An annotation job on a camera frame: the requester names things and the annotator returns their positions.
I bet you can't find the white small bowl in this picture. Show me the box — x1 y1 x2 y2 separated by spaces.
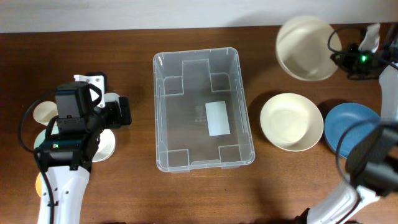
93 129 116 162

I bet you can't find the white plastic cup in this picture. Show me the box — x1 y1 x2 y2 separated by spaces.
33 101 58 126

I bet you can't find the yellow small bowl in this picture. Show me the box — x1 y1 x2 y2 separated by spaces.
35 174 42 197

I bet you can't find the large cream bowl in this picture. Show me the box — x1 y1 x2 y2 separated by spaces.
275 16 342 82

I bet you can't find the blue plate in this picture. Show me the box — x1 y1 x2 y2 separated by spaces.
324 103 380 159

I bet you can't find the grey plastic cup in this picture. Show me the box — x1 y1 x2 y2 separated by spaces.
104 93 120 103

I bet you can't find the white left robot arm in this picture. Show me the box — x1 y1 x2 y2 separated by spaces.
34 93 131 223

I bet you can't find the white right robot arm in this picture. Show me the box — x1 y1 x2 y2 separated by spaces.
294 23 397 223

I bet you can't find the mint green small bowl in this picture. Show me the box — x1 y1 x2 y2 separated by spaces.
34 126 58 149

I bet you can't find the clear plastic storage bin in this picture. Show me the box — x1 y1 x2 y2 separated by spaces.
153 47 256 173

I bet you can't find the white label sticker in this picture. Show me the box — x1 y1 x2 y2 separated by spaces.
205 101 231 136

